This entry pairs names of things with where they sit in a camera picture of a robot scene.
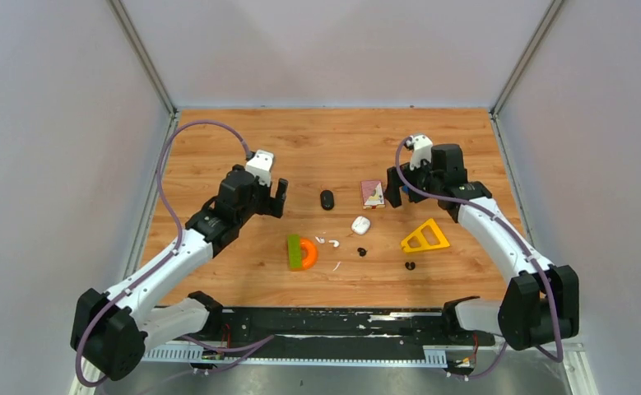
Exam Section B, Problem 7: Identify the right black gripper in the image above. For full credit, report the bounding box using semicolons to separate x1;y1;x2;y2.
383;153;442;207

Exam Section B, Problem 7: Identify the white earbud charging case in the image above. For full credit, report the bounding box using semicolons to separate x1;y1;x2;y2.
351;216;371;235

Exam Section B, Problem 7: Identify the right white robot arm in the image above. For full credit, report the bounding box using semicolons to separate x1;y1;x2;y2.
384;135;579;362

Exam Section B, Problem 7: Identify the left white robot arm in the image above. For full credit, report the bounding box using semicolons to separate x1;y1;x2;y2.
70;165;288;388

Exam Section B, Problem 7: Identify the black earbud case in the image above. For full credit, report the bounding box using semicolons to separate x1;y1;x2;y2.
319;189;335;211

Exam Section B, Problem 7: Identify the playing card box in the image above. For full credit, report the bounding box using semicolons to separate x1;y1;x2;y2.
360;179;385;210

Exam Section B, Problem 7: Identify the green toy brick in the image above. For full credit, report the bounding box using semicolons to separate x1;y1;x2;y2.
286;235;303;271

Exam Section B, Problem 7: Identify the yellow triangle block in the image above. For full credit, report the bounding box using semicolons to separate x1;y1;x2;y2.
400;218;450;253

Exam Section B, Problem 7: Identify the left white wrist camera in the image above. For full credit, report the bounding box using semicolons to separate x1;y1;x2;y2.
244;150;275;187

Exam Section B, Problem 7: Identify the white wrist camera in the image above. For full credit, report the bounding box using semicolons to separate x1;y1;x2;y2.
405;133;434;170
244;150;275;187

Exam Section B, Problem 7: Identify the orange half ring block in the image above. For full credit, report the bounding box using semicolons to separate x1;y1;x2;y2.
300;238;318;270

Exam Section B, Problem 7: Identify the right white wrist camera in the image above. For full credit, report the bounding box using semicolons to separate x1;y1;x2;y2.
405;133;434;170

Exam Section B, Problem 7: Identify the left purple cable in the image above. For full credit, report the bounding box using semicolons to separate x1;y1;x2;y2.
74;119;253;388

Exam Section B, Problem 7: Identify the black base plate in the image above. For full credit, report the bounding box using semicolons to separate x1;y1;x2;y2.
193;307;495;361

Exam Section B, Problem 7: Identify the slotted cable duct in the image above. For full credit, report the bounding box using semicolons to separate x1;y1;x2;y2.
142;342;448;368

